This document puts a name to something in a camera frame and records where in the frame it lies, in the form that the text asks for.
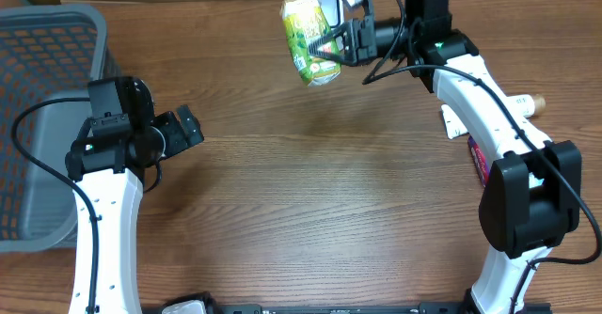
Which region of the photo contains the green yellow drink carton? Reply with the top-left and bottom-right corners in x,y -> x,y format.
280,0 -> 341,86

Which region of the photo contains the purple snack package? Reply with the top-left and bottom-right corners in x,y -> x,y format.
467,135 -> 490,186

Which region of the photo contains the white tube gold cap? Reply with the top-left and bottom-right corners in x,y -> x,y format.
441,94 -> 546,140

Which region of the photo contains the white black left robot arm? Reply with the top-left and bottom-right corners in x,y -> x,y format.
65,76 -> 204,313

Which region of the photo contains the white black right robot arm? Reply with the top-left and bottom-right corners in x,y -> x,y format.
309,0 -> 588,313

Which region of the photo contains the white barcode scanner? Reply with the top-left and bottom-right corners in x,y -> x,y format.
318,0 -> 344,28

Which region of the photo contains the dark grey plastic basket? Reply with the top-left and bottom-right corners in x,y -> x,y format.
1,4 -> 120,253

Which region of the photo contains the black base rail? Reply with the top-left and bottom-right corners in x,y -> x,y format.
140,290 -> 554,314

